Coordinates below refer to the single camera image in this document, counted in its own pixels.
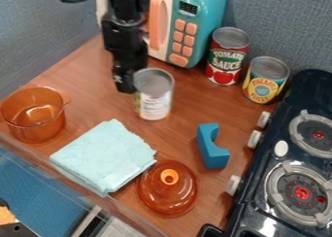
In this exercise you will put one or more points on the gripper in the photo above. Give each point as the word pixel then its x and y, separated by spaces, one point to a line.
pixel 129 57

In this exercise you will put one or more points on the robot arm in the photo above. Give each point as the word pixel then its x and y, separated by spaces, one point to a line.
pixel 123 17

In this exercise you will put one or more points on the white label can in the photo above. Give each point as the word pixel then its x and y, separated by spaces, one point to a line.
pixel 154 95

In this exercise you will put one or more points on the light blue cloth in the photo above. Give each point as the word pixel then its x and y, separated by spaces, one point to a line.
pixel 104 156

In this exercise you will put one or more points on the toy microwave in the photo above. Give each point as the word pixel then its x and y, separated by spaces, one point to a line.
pixel 194 24

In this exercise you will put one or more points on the orange pot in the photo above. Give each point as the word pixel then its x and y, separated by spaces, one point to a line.
pixel 33 118

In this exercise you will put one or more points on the red tomato sauce can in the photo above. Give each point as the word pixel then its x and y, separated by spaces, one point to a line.
pixel 227 59

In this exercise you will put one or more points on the blue block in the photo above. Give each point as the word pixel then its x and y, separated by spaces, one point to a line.
pixel 212 150

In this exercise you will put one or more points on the orange lid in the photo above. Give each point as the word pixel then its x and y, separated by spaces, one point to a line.
pixel 168 190

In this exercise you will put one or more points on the yellow pineapple can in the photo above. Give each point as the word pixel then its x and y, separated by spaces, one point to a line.
pixel 264 82

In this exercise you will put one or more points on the toy stove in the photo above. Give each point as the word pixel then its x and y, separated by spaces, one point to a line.
pixel 298 163

